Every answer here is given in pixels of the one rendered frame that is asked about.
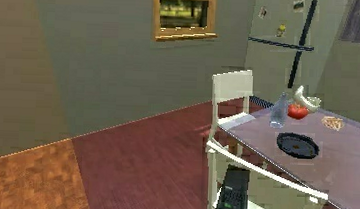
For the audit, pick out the black round plate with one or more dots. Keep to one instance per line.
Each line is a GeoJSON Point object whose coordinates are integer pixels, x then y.
{"type": "Point", "coordinates": [297, 145]}

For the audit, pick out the yellow fridge magnet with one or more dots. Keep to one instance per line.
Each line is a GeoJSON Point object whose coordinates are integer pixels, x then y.
{"type": "Point", "coordinates": [281, 30]}

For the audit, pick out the pale grey fridge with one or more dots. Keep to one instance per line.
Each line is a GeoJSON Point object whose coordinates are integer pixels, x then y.
{"type": "Point", "coordinates": [279, 66]}

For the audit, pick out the red tomato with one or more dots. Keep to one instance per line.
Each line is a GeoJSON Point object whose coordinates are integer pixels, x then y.
{"type": "Point", "coordinates": [298, 111]}

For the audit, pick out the black remote control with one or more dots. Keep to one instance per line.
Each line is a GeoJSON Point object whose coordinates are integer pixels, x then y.
{"type": "Point", "coordinates": [233, 194]}

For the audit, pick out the small photo fridge magnet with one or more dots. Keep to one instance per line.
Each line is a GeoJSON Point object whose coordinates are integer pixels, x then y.
{"type": "Point", "coordinates": [262, 12]}

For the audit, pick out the grey top dining table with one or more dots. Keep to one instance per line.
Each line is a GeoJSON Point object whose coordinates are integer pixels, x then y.
{"type": "Point", "coordinates": [319, 154]}

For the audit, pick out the landscape photo fridge magnet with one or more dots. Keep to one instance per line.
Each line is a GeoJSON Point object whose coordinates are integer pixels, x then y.
{"type": "Point", "coordinates": [299, 5]}

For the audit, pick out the wooden framed window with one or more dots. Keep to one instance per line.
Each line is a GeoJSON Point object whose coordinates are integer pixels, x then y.
{"type": "Point", "coordinates": [184, 12]}

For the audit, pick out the white wooden chair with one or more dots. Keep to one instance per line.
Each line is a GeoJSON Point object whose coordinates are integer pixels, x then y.
{"type": "Point", "coordinates": [248, 181]}
{"type": "Point", "coordinates": [232, 86]}

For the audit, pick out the white bowl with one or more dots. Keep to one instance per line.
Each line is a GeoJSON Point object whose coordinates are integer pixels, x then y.
{"type": "Point", "coordinates": [306, 100]}

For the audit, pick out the dark framed picture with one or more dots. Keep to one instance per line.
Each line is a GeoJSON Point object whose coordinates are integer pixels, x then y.
{"type": "Point", "coordinates": [359, 19]}

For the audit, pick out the tan woven coaster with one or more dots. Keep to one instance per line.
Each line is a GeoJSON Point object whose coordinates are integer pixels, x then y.
{"type": "Point", "coordinates": [332, 123]}

